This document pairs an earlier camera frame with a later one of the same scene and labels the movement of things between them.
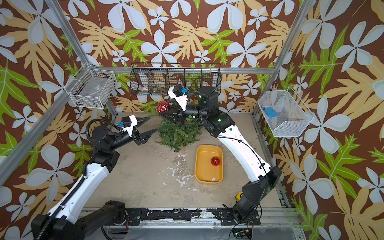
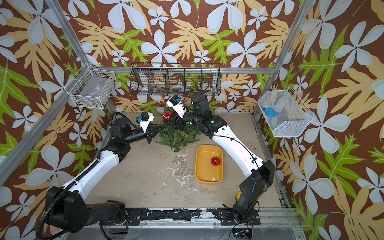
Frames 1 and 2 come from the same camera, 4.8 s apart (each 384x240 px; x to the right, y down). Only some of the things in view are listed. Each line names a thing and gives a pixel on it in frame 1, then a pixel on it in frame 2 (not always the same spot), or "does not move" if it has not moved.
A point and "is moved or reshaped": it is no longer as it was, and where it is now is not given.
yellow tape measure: [238, 195] does not move
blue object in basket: [270, 112] does not move
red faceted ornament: [163, 106] is moved or reshaped
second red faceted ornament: [215, 161] does not move
